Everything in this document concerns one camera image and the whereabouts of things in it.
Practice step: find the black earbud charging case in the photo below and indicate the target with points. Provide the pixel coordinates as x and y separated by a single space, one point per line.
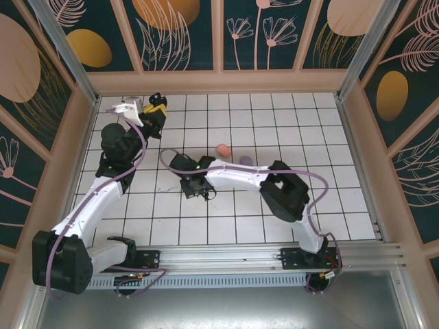
156 98

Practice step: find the pink earbud charging case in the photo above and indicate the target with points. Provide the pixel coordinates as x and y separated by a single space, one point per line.
223 150

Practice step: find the purple earbud charging case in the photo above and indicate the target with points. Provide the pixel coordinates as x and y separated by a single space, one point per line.
246 160

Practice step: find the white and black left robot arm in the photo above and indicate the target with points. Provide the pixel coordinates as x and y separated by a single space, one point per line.
96 205

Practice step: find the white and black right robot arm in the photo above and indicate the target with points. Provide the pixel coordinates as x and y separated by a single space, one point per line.
236 178

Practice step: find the grey metal sheet panel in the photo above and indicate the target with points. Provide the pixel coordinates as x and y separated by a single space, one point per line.
219 308

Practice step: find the aluminium mounting rail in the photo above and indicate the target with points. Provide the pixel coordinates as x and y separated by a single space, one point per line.
219 257

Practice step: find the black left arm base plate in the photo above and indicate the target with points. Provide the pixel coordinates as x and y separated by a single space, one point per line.
151 260

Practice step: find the aluminium frame post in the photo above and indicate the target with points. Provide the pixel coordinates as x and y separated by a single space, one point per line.
366 51
70 58

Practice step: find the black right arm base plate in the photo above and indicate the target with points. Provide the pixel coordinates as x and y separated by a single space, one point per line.
291 258

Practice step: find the aluminium side rail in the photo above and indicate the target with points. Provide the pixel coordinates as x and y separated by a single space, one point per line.
350 137

